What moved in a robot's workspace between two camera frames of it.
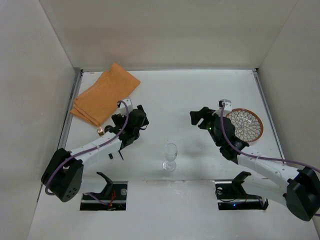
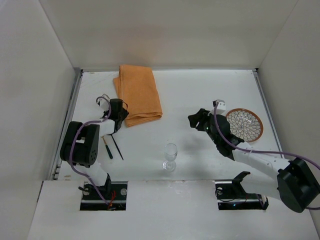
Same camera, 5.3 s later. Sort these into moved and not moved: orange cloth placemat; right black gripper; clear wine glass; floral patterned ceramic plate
Moved: orange cloth placemat
Not moved: floral patterned ceramic plate; right black gripper; clear wine glass
